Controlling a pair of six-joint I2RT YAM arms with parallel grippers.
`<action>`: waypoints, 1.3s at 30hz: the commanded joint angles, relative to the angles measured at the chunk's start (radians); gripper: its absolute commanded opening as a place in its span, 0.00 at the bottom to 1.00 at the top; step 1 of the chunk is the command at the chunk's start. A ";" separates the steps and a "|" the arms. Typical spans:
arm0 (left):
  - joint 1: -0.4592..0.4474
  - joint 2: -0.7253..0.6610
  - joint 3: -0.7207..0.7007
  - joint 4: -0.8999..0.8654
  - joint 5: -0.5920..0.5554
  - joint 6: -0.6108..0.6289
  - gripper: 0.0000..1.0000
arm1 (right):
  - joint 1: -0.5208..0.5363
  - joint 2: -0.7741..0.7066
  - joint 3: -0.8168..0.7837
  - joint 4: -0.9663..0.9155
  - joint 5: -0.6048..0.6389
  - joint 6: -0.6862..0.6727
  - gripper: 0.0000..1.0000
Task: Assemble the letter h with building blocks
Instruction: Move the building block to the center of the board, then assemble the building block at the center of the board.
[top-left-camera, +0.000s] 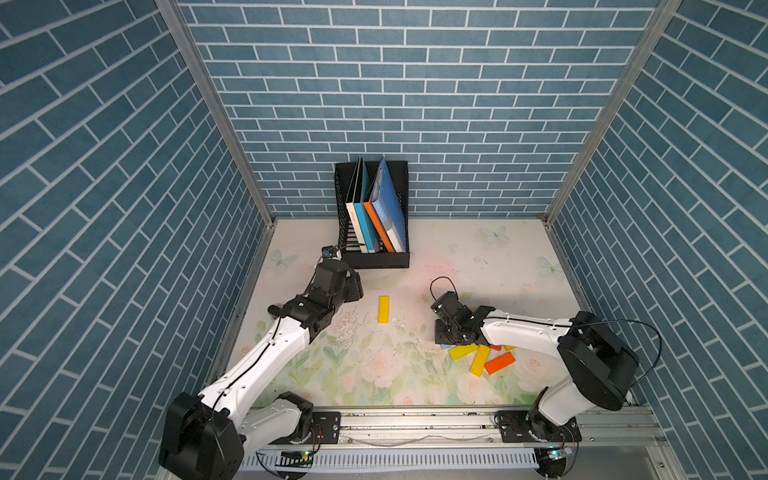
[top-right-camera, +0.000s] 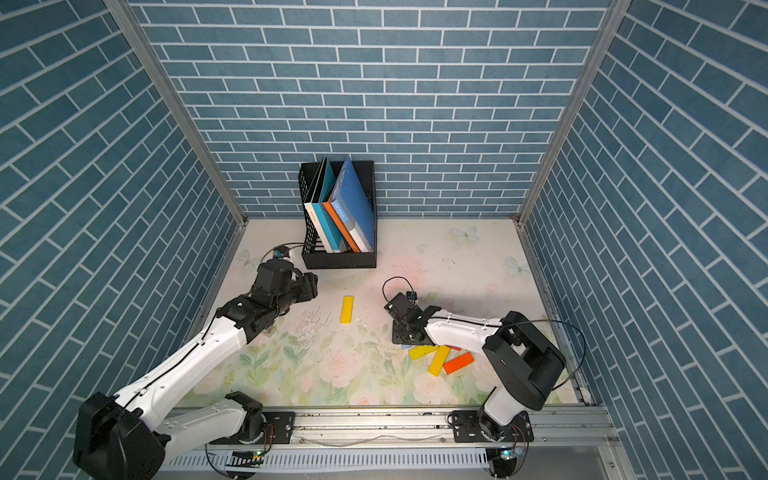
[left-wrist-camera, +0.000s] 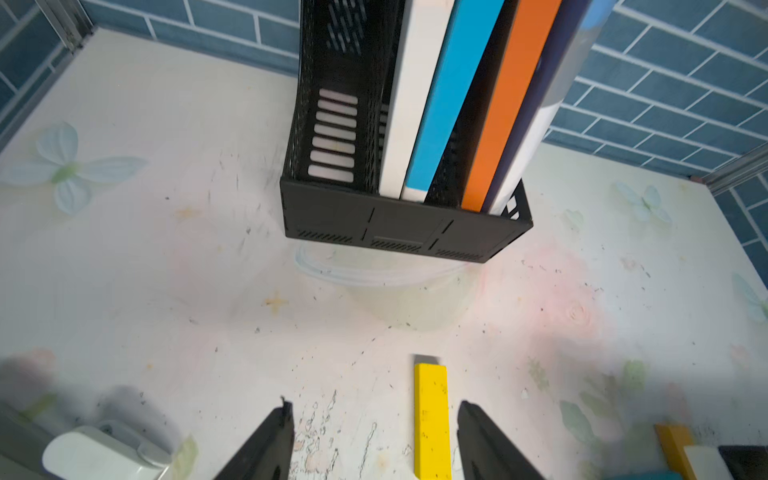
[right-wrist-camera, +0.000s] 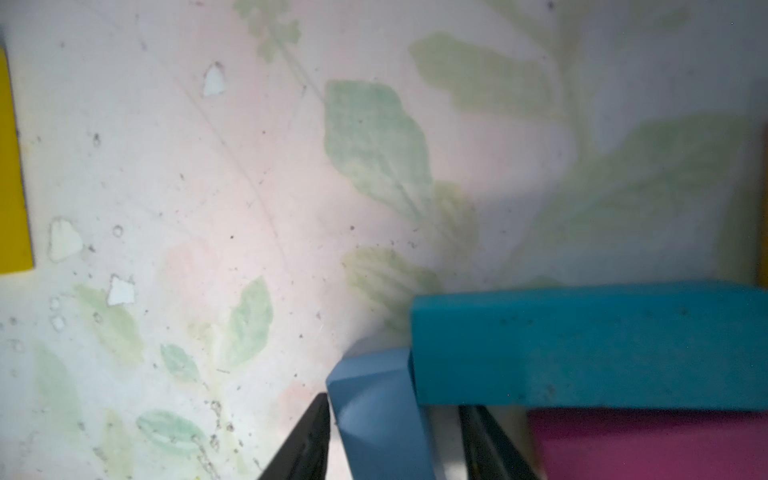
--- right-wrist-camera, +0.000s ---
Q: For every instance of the magenta block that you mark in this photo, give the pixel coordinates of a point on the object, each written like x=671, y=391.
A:
x=650, y=444

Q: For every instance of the light blue small block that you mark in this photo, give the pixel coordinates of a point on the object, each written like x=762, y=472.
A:
x=386, y=434

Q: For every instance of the yellow long block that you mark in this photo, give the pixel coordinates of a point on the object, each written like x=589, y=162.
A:
x=16, y=246

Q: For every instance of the teal block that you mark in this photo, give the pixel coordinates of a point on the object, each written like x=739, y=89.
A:
x=699, y=345

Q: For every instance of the amber orange long block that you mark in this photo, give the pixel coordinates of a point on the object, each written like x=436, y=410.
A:
x=763, y=244

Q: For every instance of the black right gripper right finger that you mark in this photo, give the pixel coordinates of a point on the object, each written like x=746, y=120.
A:
x=489, y=452

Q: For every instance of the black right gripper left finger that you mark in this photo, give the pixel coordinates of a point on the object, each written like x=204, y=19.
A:
x=304, y=453

